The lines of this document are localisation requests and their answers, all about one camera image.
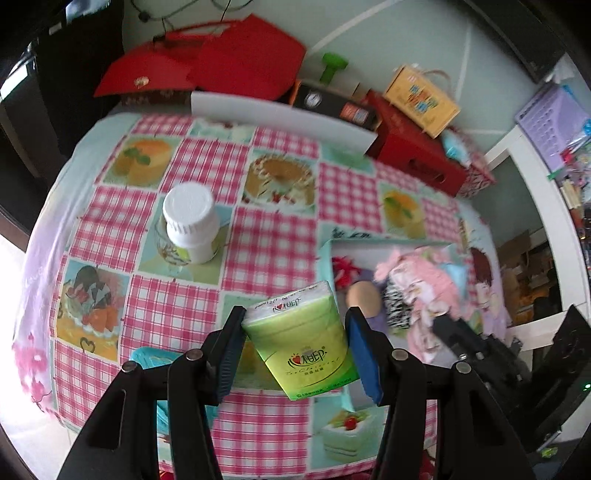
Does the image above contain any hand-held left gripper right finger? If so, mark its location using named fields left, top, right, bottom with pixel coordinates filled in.
left=344, top=307, right=536, bottom=480

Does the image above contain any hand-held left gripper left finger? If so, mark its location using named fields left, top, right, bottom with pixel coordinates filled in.
left=58, top=305, right=247, bottom=480

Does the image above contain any black and orange box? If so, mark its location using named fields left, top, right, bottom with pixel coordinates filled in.
left=291, top=80, right=382, bottom=132

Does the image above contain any red gift box floral base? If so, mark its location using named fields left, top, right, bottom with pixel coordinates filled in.
left=93, top=44, right=204, bottom=108

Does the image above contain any purple plastic basket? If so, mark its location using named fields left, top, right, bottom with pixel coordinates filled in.
left=515, top=85, right=591, bottom=171

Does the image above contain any black and white scrunchie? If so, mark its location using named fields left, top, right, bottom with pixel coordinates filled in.
left=381, top=277, right=416, bottom=329

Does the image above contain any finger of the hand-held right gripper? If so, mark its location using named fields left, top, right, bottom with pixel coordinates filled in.
left=431, top=314, right=491, bottom=370

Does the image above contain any teal plastic toy case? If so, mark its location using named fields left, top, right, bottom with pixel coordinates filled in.
left=129, top=347, right=218, bottom=444

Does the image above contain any white shelf frame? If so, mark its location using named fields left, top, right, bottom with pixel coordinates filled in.
left=485, top=136, right=583, bottom=319

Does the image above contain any green tissue packet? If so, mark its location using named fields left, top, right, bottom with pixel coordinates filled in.
left=241, top=281, right=362, bottom=401

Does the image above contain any blue face mask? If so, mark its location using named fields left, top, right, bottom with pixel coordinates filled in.
left=438, top=261, right=467, bottom=296

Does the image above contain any dark wall screen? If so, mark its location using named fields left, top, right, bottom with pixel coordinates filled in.
left=462, top=0, right=573, bottom=84

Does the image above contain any beige makeup sponge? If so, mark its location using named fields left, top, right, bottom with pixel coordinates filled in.
left=346, top=281, right=384, bottom=319

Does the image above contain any teal cardboard tray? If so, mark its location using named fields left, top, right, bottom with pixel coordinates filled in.
left=318, top=237, right=490, bottom=333

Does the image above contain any red crate box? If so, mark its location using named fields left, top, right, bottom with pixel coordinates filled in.
left=365, top=90, right=467, bottom=197

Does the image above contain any white board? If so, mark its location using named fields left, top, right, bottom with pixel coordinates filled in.
left=191, top=91, right=378, bottom=158

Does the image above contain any black cable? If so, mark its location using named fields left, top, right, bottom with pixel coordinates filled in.
left=129, top=0, right=232, bottom=35

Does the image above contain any teal wipes pack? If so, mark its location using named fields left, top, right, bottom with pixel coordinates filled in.
left=441, top=129, right=472, bottom=163

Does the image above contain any red cardboard box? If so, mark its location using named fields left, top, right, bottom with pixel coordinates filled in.
left=196, top=14, right=306, bottom=100

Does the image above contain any green plastic knob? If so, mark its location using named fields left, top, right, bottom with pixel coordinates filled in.
left=320, top=53, right=349, bottom=84

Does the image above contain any yellow gift box with handle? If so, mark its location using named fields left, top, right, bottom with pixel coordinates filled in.
left=384, top=65, right=461, bottom=139

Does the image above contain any white pill bottle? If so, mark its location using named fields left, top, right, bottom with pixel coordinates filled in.
left=163, top=183, right=220, bottom=265

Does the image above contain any pink baby clothing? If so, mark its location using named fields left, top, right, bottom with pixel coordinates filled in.
left=374, top=247, right=467, bottom=365

